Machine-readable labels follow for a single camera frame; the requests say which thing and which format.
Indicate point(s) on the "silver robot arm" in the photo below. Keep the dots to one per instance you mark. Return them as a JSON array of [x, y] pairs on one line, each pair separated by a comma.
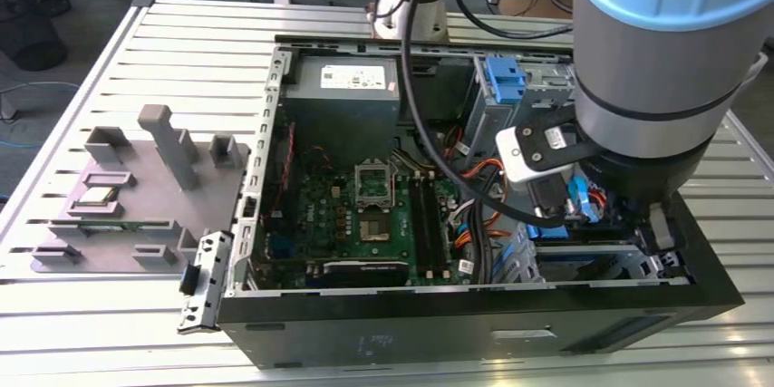
[[652, 65]]

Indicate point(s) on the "silver optical drive cage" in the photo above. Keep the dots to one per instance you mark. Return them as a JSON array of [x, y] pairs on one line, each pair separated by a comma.
[[538, 88]]

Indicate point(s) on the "blue plastic drive latch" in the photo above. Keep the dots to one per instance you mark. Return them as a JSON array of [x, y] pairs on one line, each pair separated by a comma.
[[504, 83]]

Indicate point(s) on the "black RAM slot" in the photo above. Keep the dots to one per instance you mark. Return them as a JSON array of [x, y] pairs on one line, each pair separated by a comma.
[[421, 224], [436, 224]]

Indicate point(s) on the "CPU socket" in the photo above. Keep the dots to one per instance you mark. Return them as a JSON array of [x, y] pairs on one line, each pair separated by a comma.
[[375, 229]]

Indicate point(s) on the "black PC case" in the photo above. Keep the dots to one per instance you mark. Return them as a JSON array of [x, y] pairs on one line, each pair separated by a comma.
[[423, 328]]

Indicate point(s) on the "black graphics card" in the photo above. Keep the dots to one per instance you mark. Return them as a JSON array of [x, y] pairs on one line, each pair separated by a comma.
[[363, 271]]

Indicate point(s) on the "grey power supply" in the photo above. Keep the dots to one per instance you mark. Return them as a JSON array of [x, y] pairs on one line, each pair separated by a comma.
[[339, 124]]

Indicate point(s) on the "green motherboard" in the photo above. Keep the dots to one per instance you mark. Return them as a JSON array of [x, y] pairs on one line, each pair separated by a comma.
[[320, 206]]

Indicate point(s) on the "blue expansion slot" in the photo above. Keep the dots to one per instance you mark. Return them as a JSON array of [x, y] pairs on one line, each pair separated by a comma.
[[280, 246]]

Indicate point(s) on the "grey parts rack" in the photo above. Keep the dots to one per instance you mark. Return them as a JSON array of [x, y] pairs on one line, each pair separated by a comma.
[[151, 206]]

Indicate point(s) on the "green RAM stick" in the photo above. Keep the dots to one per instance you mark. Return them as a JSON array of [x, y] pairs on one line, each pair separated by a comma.
[[112, 225]]

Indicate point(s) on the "silver CPU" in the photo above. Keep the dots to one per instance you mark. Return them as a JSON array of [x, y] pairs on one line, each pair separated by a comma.
[[96, 196]]

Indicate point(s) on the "black mesh waste bin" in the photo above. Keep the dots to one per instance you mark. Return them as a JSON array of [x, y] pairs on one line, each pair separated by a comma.
[[38, 47]]

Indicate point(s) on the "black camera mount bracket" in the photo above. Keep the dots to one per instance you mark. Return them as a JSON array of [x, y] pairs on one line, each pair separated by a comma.
[[552, 133]]

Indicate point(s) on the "silver white wrist camera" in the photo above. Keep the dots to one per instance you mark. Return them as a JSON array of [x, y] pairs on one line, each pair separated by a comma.
[[519, 169]]

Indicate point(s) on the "silver expansion slot bracket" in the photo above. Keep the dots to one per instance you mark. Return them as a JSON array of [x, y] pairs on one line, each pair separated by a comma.
[[208, 278]]

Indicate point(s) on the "white metal post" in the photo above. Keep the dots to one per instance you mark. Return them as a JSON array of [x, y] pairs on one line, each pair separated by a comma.
[[6, 106]]

